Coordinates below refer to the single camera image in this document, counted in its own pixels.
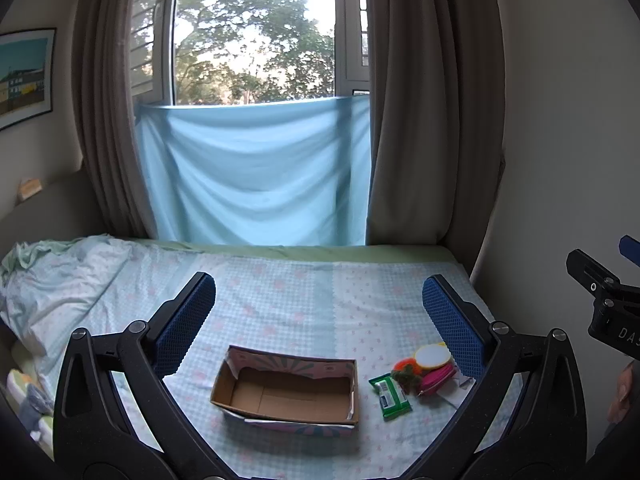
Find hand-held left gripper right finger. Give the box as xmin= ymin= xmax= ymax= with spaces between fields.
xmin=400 ymin=274 xmax=587 ymax=480

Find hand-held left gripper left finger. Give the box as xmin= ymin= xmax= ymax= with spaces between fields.
xmin=52 ymin=271 xmax=236 ymax=480

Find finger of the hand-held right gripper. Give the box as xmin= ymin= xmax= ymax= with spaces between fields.
xmin=566 ymin=248 xmax=623 ymax=307
xmin=618 ymin=233 xmax=640 ymax=267

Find white embossed paper towel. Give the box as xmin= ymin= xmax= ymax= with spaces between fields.
xmin=440 ymin=372 xmax=477 ymax=408

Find person's right hand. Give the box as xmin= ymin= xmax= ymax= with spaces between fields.
xmin=607 ymin=361 xmax=640 ymax=427

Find round white yellow-rimmed pad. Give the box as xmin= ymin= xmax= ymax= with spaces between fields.
xmin=414 ymin=342 xmax=453 ymax=373

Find pink coin purse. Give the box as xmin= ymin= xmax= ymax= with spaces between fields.
xmin=419 ymin=364 xmax=457 ymax=398

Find orange green knitted toy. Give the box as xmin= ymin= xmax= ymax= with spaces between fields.
xmin=391 ymin=356 xmax=432 ymax=390

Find green wipes packet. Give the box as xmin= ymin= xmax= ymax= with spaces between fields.
xmin=369 ymin=374 xmax=413 ymax=418

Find open cardboard box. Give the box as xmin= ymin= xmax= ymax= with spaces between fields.
xmin=210 ymin=344 xmax=362 ymax=432

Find checked floral bed sheet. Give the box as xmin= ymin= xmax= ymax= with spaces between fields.
xmin=0 ymin=234 xmax=526 ymax=480

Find crumpled checked quilt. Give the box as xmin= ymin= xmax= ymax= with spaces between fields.
xmin=0 ymin=234 xmax=146 ymax=361

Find grey cloth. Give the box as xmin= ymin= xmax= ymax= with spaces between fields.
xmin=20 ymin=385 xmax=54 ymax=427

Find light blue cloth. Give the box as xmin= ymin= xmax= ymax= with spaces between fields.
xmin=134 ymin=95 xmax=373 ymax=247

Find green white pillow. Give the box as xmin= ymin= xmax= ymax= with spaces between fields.
xmin=7 ymin=367 xmax=40 ymax=397

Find pale green crumpled cloth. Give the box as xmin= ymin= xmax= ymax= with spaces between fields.
xmin=0 ymin=240 xmax=76 ymax=286

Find beige headboard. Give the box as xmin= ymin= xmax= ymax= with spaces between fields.
xmin=0 ymin=169 xmax=101 ymax=257

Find beige curtain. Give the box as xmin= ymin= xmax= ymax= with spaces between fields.
xmin=366 ymin=0 xmax=506 ymax=262
xmin=71 ymin=0 xmax=173 ymax=241

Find trees outside window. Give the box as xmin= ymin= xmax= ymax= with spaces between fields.
xmin=172 ymin=0 xmax=336 ymax=107

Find white window frame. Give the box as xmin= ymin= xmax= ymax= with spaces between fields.
xmin=131 ymin=0 xmax=372 ymax=108

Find wall poster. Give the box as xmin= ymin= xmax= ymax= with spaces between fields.
xmin=0 ymin=27 xmax=57 ymax=132

